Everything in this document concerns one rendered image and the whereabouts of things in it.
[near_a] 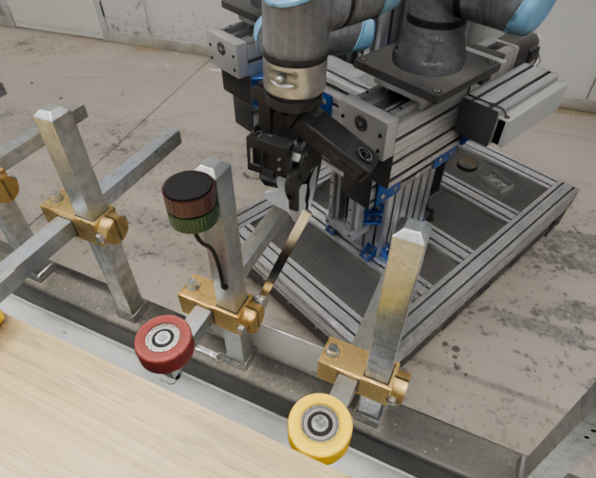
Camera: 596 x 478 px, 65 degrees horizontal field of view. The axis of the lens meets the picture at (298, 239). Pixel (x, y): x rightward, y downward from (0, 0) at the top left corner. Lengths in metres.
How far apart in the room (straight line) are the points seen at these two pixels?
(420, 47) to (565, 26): 2.25
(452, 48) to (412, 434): 0.72
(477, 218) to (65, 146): 1.61
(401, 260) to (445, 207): 1.51
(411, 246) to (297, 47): 0.24
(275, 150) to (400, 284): 0.23
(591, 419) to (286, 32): 0.56
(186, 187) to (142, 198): 1.88
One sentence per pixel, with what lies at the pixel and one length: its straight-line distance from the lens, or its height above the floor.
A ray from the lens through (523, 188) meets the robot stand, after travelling 2.25.
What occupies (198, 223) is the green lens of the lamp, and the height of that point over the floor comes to 1.11.
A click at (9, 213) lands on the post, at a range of 1.04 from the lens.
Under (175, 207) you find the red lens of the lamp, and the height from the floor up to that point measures 1.13.
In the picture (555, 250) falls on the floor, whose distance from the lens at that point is 2.33.
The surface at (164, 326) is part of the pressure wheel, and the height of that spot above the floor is 0.90.
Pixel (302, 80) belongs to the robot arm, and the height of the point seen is 1.23.
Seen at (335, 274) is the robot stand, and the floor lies 0.21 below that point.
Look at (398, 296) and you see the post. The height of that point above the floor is 1.04.
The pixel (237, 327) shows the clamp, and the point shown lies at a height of 0.84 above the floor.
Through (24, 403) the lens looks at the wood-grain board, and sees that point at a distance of 0.72.
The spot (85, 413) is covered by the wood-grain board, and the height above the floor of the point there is 0.90.
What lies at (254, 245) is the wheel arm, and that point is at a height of 0.86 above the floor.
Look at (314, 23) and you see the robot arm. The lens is 0.53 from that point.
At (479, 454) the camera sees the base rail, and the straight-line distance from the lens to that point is 0.87.
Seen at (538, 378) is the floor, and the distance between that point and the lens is 1.87.
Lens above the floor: 1.47
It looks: 45 degrees down
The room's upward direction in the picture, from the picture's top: straight up
